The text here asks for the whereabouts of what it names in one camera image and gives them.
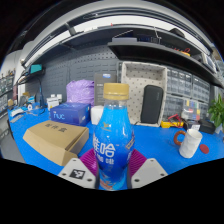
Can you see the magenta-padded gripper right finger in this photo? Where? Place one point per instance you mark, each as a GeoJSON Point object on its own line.
{"type": "Point", "coordinates": [150, 171]}

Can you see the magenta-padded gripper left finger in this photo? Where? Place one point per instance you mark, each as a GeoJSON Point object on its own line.
{"type": "Point", "coordinates": [75, 173]}

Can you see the blue drink bottle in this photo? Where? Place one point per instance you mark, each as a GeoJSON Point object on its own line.
{"type": "Point", "coordinates": [113, 140]}

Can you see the brown cardboard box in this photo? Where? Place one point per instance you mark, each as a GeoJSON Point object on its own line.
{"type": "Point", "coordinates": [55, 138]}

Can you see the yellow multimeter with red leads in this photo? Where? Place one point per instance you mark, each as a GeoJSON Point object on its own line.
{"type": "Point", "coordinates": [170, 124]}

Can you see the flat round red coaster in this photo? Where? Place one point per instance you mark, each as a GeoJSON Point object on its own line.
{"type": "Point", "coordinates": [204, 149]}

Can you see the blue carton box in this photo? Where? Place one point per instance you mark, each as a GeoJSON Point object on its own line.
{"type": "Point", "coordinates": [70, 114]}

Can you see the small black box, white label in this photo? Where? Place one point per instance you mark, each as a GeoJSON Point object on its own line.
{"type": "Point", "coordinates": [192, 126]}

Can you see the black zip case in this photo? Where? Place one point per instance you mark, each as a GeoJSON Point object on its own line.
{"type": "Point", "coordinates": [152, 104]}

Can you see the flat black case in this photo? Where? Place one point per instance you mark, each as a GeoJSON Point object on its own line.
{"type": "Point", "coordinates": [207, 126]}

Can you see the white box with small bottles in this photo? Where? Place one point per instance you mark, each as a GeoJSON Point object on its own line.
{"type": "Point", "coordinates": [53, 102]}

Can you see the clear organiser with coloured parts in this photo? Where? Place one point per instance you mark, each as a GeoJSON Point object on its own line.
{"type": "Point", "coordinates": [191, 109]}

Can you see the white perforated storage tray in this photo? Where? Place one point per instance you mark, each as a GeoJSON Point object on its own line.
{"type": "Point", "coordinates": [136, 86]}

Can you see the dark grey upright box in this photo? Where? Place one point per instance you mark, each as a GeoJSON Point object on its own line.
{"type": "Point", "coordinates": [99, 90]}

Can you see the green potted plant, white pot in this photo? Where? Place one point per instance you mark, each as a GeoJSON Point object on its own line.
{"type": "Point", "coordinates": [217, 113]}

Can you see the black wall shelf unit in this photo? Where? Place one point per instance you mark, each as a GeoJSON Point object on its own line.
{"type": "Point", "coordinates": [150, 51]}

